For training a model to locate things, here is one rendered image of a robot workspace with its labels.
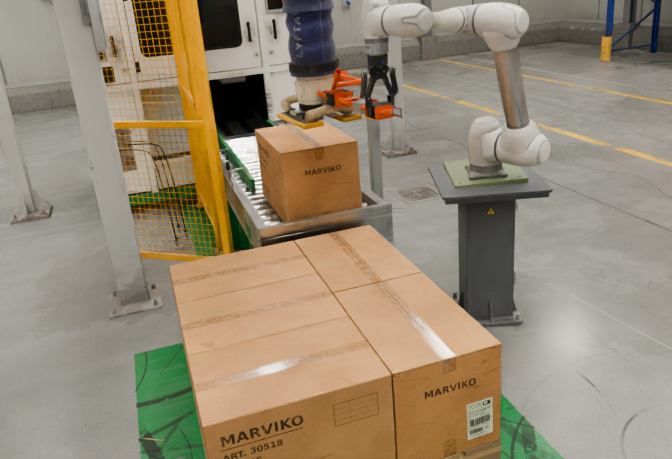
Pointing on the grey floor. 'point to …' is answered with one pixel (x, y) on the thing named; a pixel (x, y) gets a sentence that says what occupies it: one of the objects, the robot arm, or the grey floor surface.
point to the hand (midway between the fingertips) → (380, 108)
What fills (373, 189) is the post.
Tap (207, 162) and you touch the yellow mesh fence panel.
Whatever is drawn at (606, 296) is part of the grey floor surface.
